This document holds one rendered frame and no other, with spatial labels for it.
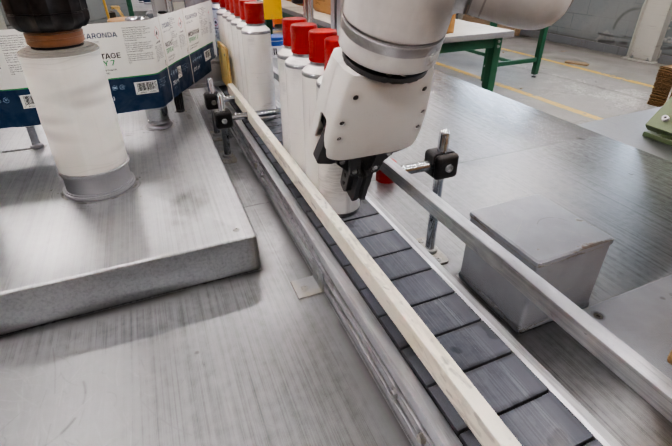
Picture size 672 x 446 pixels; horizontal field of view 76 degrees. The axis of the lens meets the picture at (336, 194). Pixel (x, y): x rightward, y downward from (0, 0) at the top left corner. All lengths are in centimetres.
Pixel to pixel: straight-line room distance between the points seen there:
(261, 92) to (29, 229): 43
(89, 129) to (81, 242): 14
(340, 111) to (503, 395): 25
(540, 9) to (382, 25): 10
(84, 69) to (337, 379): 44
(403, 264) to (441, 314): 7
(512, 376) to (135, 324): 36
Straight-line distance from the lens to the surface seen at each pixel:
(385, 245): 48
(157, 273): 51
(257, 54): 81
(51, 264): 54
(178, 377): 45
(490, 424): 31
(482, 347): 40
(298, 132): 58
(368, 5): 33
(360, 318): 41
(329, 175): 50
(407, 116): 41
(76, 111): 60
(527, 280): 34
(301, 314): 47
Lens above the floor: 117
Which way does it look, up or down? 30 degrees down
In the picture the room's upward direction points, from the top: straight up
